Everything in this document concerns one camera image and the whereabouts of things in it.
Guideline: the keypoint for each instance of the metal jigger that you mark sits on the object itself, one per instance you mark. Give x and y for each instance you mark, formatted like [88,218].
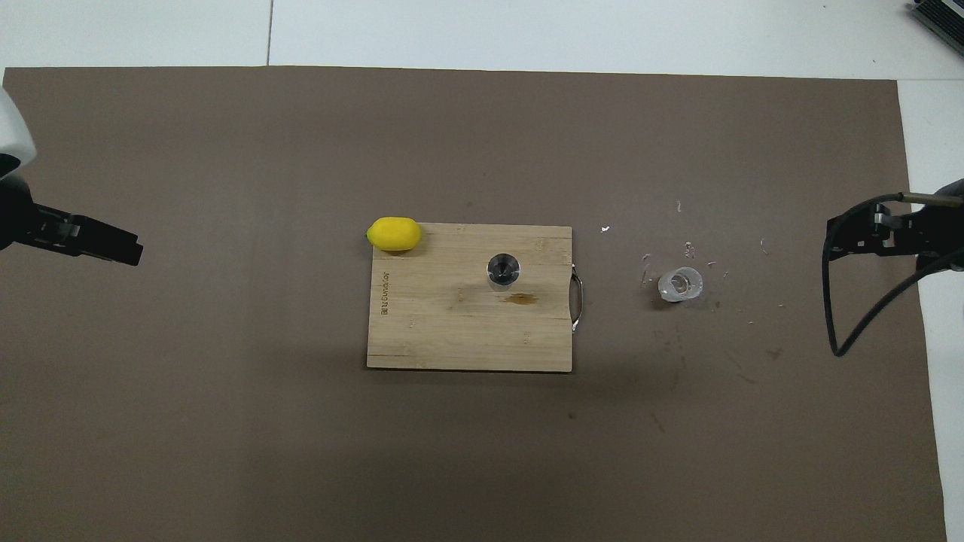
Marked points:
[503,271]

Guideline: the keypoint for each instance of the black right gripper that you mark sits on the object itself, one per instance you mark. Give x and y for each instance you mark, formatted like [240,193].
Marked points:
[941,229]

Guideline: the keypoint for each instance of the wooden cutting board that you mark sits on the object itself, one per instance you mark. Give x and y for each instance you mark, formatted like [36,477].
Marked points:
[452,331]

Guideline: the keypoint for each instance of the yellow lemon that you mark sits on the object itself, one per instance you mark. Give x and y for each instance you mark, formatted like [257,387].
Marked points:
[394,234]

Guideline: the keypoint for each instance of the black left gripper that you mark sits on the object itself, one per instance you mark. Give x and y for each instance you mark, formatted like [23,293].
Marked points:
[15,214]

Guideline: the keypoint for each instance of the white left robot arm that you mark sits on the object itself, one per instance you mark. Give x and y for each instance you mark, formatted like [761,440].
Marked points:
[13,132]

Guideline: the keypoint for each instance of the brown table mat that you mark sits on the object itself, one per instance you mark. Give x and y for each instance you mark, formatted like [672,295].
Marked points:
[226,414]

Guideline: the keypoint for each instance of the grey ribbed device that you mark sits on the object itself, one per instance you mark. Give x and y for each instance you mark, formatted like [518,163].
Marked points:
[941,19]

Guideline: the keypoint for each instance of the clear plastic cup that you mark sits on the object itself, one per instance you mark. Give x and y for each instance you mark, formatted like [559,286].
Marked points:
[680,284]

